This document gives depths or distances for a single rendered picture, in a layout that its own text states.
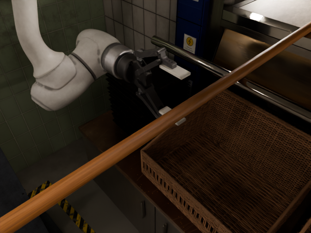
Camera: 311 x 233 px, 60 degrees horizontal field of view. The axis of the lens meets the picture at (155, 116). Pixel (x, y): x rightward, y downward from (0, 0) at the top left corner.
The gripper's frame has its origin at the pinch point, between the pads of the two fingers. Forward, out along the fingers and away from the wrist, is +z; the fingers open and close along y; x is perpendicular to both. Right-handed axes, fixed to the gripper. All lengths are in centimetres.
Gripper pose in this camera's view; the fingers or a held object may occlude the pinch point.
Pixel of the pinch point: (180, 98)
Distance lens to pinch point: 63.7
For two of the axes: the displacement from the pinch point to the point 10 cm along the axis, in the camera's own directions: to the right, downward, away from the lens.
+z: 6.8, 4.9, -5.5
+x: -7.3, 4.5, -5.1
